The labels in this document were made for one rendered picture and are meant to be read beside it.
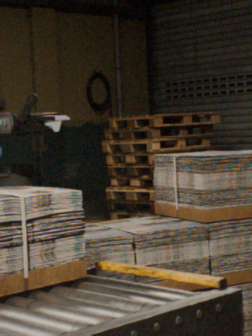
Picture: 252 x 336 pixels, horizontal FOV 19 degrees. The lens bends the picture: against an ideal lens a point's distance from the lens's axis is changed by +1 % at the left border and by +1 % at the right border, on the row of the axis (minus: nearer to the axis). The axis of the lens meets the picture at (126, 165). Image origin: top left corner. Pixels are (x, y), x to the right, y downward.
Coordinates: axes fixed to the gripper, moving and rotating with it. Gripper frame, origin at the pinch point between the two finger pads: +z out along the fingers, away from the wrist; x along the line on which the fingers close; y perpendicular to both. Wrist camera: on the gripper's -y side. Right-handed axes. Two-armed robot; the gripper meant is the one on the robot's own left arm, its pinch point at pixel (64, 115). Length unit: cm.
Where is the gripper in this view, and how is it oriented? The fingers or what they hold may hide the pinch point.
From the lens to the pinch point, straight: 285.5
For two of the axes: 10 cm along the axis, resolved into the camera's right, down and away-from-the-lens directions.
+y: 0.1, 9.8, 1.8
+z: 9.6, -0.6, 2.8
